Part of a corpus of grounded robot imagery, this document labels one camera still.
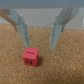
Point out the pink block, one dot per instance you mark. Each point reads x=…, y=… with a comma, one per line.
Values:
x=31, y=56

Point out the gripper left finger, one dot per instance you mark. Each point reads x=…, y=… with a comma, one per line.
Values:
x=20, y=27

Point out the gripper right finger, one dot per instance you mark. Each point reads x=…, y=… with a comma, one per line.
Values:
x=56, y=30

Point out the white cabinet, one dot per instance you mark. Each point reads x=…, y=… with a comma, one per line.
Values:
x=40, y=13

